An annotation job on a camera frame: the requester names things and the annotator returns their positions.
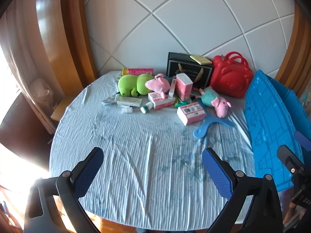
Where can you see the wooden arch frame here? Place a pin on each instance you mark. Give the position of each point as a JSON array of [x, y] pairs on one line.
[[73, 41], [294, 53]]

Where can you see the pink box with barcode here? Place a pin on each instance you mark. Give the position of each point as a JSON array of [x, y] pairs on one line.
[[192, 114]]

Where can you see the small white bottle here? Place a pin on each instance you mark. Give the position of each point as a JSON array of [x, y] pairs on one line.
[[127, 110]]

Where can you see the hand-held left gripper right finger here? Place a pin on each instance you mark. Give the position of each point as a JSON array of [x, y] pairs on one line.
[[217, 172]]

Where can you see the clear plastic wrapper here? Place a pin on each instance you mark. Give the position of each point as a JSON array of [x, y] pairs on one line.
[[109, 100]]

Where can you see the green plush toy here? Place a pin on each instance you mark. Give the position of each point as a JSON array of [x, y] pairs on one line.
[[131, 83]]

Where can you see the pink pig plush blue dress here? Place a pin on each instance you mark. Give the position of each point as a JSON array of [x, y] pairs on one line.
[[155, 83]]

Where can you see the blue folding plastic crate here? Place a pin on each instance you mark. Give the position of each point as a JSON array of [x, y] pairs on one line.
[[267, 126]]

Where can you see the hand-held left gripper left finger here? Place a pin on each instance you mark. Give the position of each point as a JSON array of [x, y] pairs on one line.
[[88, 168]]

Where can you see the red bear-embossed suitcase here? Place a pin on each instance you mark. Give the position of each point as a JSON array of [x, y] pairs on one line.
[[230, 80]]

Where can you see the pink tube can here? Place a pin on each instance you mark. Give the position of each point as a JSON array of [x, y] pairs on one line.
[[138, 71]]

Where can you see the long white medicine box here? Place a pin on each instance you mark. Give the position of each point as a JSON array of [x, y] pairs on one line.
[[128, 101]]

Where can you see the blue striped tablecloth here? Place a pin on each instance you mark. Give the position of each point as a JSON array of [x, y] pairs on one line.
[[136, 150]]

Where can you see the slim white carton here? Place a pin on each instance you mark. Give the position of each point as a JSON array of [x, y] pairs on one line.
[[172, 88]]

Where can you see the blue plastic boomerang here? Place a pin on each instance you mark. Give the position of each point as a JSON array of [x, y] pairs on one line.
[[206, 125]]

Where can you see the white bottle green cap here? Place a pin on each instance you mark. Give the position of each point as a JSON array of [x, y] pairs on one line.
[[147, 107]]

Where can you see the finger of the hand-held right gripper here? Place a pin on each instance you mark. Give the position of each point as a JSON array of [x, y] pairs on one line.
[[303, 138], [289, 159]]

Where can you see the translucent plastic bag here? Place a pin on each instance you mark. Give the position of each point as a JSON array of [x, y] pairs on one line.
[[41, 91]]

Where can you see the wooden chair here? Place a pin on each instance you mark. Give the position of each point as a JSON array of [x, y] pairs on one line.
[[60, 109]]

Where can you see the beige curtain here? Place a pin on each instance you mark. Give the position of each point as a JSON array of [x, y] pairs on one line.
[[21, 65]]

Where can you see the red white medicine box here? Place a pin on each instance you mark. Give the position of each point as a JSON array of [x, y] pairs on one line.
[[165, 104], [156, 97]]

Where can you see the green wipes packet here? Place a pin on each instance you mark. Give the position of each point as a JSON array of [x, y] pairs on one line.
[[181, 103]]

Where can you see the black gift box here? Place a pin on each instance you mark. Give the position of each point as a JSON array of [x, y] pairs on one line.
[[184, 65]]

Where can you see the dark wooden panel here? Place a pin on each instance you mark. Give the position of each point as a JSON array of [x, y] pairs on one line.
[[21, 126]]

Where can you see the pink pig plush teal shirt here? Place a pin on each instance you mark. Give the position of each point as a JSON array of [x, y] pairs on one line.
[[211, 97]]

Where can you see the pink tissue pack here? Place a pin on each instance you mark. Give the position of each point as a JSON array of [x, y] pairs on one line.
[[183, 87]]

